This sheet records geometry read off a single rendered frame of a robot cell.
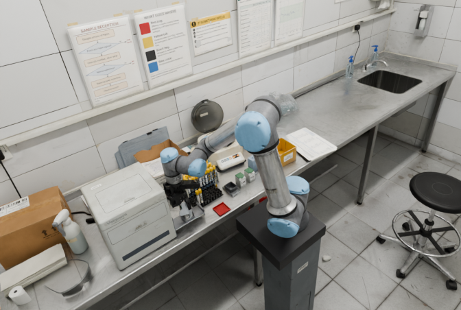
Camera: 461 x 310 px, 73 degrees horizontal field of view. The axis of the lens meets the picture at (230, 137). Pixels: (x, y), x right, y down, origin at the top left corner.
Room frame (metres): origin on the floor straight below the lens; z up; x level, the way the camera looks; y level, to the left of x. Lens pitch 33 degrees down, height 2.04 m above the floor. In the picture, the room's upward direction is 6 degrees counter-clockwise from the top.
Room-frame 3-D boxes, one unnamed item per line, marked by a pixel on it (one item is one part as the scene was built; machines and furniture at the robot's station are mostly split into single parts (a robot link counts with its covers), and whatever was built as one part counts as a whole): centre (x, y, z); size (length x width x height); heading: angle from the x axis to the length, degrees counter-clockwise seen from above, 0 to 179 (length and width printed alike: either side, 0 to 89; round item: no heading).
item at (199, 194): (1.23, 0.16, 0.93); 0.17 x 0.09 x 0.11; 124
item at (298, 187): (0.96, -0.24, 1.11); 0.13 x 0.12 x 0.14; 154
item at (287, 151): (1.50, -0.29, 0.93); 0.13 x 0.13 x 0.10; 32
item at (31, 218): (1.07, 0.98, 0.97); 0.31 x 0.23 x 0.18; 117
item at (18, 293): (0.75, 0.90, 0.90); 0.06 x 0.06 x 0.06; 34
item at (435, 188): (1.37, -1.24, 0.33); 0.52 x 0.51 x 0.65; 147
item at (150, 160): (1.44, 0.40, 0.95); 0.29 x 0.25 x 0.15; 34
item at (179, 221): (1.06, 0.26, 0.92); 0.21 x 0.07 x 0.05; 124
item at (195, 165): (1.03, 0.16, 1.26); 0.11 x 0.11 x 0.08; 64
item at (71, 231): (0.96, 0.75, 1.00); 0.09 x 0.08 x 0.24; 34
